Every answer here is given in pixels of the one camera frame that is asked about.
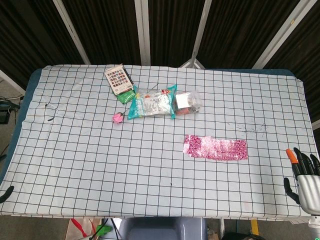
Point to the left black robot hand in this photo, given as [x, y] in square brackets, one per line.
[6, 193]

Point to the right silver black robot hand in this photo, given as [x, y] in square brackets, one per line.
[308, 192]

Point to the pink glittery foil packet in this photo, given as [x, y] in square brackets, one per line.
[187, 145]

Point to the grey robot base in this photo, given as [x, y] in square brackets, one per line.
[162, 228]

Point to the red and white bag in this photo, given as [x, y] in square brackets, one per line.
[77, 230]

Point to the pink glitter pouch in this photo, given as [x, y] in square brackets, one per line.
[220, 150]

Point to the white checkered tablecloth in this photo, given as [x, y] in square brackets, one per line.
[100, 162]

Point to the green object on floor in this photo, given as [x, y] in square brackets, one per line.
[103, 229]

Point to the clear bag with small boxes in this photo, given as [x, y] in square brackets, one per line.
[187, 102]

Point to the green packet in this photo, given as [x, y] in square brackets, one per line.
[125, 97]

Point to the card box with picture grid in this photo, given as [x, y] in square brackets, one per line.
[118, 78]

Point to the teal silver snack bag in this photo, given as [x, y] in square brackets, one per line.
[150, 103]

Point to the yellow post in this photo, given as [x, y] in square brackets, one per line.
[254, 227]

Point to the white frame post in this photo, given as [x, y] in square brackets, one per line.
[200, 32]
[71, 31]
[11, 82]
[282, 32]
[143, 32]

